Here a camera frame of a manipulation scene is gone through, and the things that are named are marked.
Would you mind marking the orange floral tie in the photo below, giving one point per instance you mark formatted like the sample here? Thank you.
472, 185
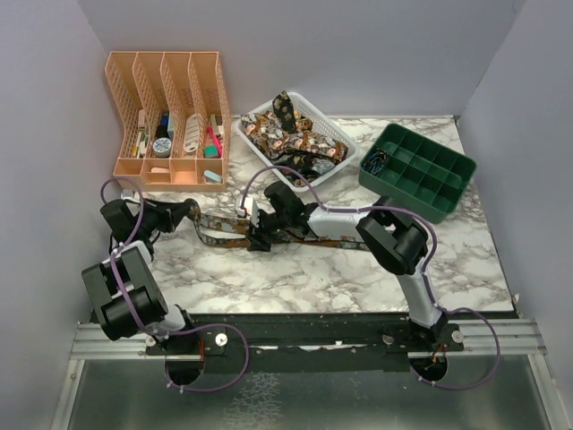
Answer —
218, 231

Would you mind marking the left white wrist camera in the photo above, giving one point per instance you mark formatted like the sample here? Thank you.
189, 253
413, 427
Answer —
130, 196

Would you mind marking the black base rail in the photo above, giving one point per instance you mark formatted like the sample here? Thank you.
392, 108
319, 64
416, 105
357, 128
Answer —
304, 343

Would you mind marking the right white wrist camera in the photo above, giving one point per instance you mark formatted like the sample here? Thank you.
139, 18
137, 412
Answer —
246, 208

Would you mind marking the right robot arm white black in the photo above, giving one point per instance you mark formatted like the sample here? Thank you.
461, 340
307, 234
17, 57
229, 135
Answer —
394, 237

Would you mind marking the pink marker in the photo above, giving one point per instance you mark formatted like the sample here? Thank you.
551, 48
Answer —
214, 139

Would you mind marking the pile of patterned ties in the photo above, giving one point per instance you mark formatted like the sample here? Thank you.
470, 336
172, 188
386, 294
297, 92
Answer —
286, 137

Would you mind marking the rolled tie in tray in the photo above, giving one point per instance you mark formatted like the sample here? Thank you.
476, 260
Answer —
375, 161

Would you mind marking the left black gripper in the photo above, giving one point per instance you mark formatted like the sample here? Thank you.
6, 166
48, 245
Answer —
170, 213

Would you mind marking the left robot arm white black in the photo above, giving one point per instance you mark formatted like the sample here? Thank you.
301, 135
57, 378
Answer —
125, 297

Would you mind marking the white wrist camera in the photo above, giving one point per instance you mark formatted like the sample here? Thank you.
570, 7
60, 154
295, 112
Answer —
246, 208
130, 196

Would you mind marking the green compartment tray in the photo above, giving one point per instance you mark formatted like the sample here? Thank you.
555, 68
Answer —
420, 175

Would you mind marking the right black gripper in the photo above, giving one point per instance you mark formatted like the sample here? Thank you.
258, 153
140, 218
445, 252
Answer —
254, 236

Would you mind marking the round blue tin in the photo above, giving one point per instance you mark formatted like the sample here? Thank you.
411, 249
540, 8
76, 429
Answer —
162, 147

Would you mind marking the peach plastic desk organizer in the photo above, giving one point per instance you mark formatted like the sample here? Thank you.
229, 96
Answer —
175, 95

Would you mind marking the teal eraser block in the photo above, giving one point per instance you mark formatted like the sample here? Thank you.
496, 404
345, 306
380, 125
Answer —
211, 151

